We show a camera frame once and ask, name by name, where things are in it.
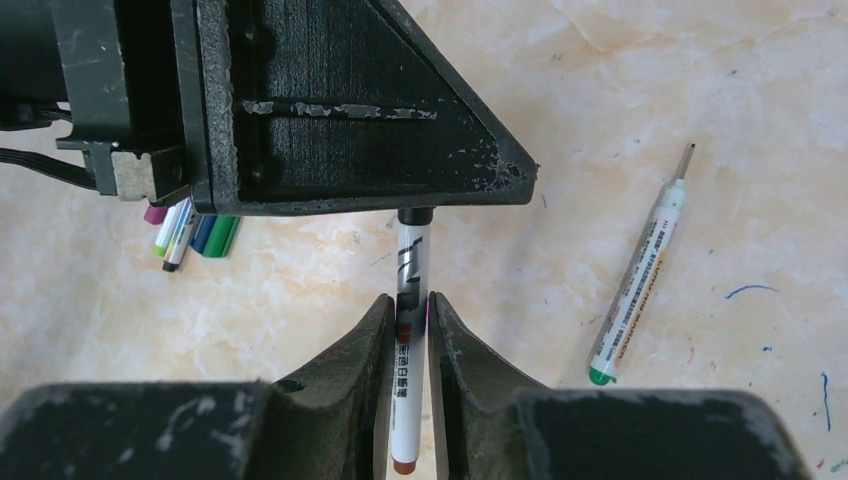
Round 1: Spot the yellow end rainbow marker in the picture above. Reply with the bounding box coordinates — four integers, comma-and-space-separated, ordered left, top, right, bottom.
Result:
162, 198, 197, 273

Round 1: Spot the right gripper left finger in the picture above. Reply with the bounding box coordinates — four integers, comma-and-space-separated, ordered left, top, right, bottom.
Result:
1, 295, 394, 479

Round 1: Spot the black cap brown marker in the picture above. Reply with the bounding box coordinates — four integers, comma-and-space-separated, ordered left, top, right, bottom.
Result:
390, 208, 433, 475

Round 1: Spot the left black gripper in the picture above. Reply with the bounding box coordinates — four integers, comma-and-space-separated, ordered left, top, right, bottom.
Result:
1, 1, 196, 206

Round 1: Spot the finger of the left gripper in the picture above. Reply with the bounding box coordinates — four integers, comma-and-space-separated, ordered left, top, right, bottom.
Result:
170, 1, 538, 216

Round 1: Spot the blue end marker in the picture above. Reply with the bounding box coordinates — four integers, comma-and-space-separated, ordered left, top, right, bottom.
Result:
190, 215, 217, 254

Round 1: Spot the purple end green cap marker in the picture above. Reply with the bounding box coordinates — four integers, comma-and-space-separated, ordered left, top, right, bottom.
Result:
143, 205, 169, 225

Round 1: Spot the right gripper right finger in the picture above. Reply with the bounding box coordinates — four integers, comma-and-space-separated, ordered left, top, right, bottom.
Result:
428, 292, 810, 479

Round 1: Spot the green long nib marker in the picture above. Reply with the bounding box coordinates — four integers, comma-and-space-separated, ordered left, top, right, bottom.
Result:
588, 143, 696, 386

